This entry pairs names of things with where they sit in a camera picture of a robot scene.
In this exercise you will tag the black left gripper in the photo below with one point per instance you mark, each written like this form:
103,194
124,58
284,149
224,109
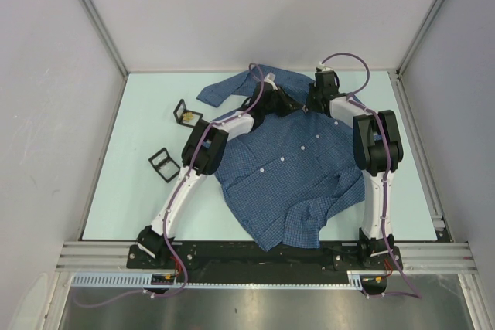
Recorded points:
288,105

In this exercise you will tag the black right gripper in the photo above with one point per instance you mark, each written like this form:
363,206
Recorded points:
309,106

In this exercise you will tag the blue checked shirt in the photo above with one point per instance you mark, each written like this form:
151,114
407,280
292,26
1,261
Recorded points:
284,180

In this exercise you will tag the gold leaf brooch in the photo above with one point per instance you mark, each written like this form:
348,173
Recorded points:
188,116

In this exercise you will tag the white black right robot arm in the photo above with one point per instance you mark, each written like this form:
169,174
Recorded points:
377,151

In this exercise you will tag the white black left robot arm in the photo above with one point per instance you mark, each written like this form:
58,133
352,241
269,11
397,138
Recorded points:
201,157

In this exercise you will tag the black open box upper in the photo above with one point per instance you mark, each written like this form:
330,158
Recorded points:
180,109

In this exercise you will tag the black open box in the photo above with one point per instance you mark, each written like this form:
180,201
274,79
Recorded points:
180,109
164,165

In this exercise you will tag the black open box lower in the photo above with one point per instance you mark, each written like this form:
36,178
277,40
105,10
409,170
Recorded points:
164,165

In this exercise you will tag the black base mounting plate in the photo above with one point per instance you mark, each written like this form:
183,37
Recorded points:
246,257

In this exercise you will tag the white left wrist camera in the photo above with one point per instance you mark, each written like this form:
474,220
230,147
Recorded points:
270,79

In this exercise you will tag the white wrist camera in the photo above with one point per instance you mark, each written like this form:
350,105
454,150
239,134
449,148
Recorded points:
321,67
270,79

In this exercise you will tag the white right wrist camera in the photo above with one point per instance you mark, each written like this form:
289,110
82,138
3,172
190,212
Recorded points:
321,67

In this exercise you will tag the right aluminium frame post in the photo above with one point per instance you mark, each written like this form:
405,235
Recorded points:
427,22

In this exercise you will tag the aluminium frame post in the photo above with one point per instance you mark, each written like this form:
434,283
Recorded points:
104,36
427,22

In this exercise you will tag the white slotted cable duct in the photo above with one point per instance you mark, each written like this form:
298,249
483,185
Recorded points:
344,280

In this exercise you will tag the aluminium front rail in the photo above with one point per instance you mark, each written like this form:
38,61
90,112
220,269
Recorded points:
417,257

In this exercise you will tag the left aluminium frame post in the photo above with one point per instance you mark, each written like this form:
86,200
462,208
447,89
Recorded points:
104,36

